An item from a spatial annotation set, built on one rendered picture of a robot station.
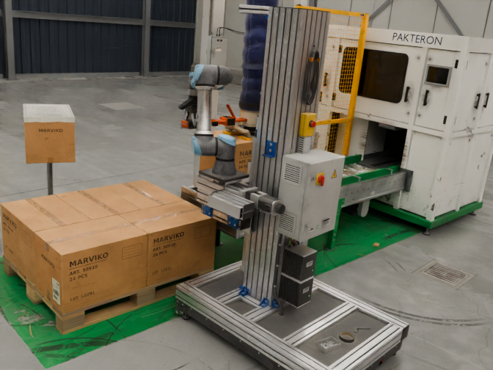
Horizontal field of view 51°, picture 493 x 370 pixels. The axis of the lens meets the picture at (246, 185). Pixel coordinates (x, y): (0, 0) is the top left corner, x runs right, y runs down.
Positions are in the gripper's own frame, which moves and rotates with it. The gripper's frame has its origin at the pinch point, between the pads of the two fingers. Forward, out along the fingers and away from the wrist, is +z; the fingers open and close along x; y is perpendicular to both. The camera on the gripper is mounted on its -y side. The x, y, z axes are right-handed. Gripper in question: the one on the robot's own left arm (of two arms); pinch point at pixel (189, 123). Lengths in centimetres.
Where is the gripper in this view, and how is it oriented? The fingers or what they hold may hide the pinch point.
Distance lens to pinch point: 369.0
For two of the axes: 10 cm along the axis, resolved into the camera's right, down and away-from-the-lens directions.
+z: -0.8, 9.5, 3.0
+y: 7.4, -1.5, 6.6
